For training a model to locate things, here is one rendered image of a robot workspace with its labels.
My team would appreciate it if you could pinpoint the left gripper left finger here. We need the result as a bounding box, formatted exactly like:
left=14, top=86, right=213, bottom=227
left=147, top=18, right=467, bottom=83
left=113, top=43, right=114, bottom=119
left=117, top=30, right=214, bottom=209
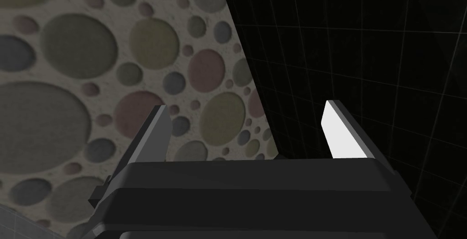
left=116, top=104, right=173, bottom=179

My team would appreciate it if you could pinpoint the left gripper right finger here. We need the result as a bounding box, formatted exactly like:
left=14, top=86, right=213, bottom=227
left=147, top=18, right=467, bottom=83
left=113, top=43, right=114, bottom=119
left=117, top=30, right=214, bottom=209
left=321, top=99, right=390, bottom=168

